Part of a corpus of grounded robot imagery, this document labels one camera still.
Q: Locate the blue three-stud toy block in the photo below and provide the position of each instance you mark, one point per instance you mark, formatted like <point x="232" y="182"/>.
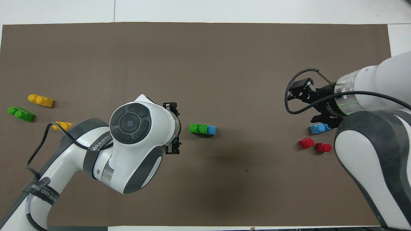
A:
<point x="211" y="130"/>
<point x="318" y="129"/>

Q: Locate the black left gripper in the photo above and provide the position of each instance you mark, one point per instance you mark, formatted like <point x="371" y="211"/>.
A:
<point x="177" y="128"/>

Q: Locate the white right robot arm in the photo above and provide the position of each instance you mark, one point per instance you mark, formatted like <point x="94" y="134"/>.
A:
<point x="379" y="83"/>

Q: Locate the brown table mat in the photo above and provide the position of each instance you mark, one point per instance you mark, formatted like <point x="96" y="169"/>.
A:
<point x="224" y="64"/>

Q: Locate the green two-stud toy block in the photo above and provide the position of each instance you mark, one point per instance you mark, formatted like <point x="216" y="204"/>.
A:
<point x="198" y="128"/>
<point x="21" y="114"/>

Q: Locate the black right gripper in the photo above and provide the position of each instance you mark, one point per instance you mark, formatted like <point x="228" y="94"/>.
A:
<point x="330" y="106"/>

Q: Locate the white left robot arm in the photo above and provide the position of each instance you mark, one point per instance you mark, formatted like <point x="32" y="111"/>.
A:
<point x="135" y="128"/>

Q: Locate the red one-stud toy block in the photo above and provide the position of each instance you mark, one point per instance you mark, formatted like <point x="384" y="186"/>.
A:
<point x="323" y="147"/>
<point x="306" y="143"/>

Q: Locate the yellow two-stud toy block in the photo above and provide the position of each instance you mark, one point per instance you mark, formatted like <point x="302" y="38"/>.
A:
<point x="62" y="125"/>
<point x="41" y="100"/>

